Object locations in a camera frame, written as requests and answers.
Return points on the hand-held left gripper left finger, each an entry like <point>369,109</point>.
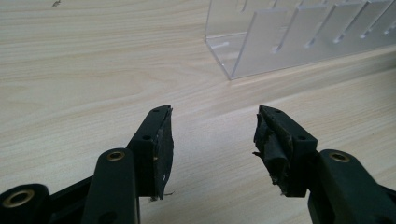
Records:
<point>152,155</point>

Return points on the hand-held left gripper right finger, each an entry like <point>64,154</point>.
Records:
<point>299,161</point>

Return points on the clear acrylic slotted rack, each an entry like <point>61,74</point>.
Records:
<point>299,37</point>

